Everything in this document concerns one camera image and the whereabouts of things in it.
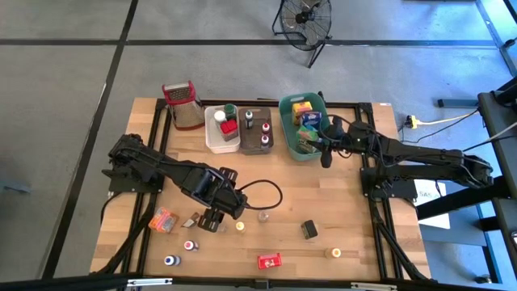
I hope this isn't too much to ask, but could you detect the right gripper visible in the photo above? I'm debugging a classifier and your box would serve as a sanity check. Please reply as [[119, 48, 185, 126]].
[[309, 116, 367, 169]]

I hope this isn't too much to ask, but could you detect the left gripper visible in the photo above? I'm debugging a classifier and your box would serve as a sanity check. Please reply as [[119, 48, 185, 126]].
[[189, 167, 248, 234]]

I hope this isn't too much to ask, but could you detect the Frosted Flakes cereal box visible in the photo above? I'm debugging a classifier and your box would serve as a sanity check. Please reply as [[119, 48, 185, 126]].
[[301, 111, 323, 129]]

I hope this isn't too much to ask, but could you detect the yellow Corn Pops box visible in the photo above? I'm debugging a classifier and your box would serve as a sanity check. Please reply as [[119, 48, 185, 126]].
[[291, 100, 313, 123]]

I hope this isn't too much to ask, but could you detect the red-lid smoked paprika tin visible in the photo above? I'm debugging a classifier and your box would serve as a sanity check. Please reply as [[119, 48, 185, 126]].
[[220, 119, 239, 142]]

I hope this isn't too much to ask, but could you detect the green plastic bin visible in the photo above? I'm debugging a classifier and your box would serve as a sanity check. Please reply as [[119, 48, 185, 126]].
[[278, 92, 337, 162]]

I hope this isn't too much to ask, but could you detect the red-lid brown container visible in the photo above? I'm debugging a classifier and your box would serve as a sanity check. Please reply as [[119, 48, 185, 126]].
[[181, 211, 201, 229]]

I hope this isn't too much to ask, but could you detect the white plastic bin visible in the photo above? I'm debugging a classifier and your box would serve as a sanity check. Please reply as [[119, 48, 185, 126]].
[[204, 104, 242, 154]]

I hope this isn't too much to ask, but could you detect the orange snack box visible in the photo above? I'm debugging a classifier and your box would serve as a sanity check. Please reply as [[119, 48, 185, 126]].
[[148, 207, 179, 234]]

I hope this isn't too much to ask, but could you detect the brown plastic tray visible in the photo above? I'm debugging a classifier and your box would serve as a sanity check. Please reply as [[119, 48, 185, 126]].
[[237, 107, 275, 156]]

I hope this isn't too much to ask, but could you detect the red Froot Loops box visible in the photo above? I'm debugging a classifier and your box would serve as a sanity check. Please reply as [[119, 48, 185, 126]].
[[257, 252, 283, 271]]

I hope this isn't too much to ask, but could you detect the dark green tin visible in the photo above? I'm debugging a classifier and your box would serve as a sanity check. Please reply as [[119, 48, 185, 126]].
[[301, 219, 319, 240]]

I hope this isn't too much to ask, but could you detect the black floor fan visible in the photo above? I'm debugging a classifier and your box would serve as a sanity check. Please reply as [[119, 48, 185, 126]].
[[271, 0, 333, 69]]

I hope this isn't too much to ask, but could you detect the white paper sheet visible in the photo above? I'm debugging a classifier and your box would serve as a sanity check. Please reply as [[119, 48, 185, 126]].
[[414, 177, 452, 230]]

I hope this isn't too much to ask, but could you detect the black diagonal rig strut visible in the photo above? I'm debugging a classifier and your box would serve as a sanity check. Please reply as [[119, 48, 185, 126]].
[[415, 175, 517, 221]]

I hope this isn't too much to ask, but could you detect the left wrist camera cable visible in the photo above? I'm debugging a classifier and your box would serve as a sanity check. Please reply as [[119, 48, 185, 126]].
[[236, 179, 283, 210]]

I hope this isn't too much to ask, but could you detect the black aluminium table frame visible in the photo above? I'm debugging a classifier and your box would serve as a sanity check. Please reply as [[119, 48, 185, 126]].
[[90, 98, 431, 283]]

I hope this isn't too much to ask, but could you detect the red-handled metal box grater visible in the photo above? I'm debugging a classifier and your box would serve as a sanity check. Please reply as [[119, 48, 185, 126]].
[[162, 80, 206, 131]]

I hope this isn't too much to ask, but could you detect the yellow extension cable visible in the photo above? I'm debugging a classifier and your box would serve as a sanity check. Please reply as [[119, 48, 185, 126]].
[[406, 108, 481, 129]]

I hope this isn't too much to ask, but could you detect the black camera rig crossbar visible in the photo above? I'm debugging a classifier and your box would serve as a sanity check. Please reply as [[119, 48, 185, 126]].
[[0, 272, 517, 291]]

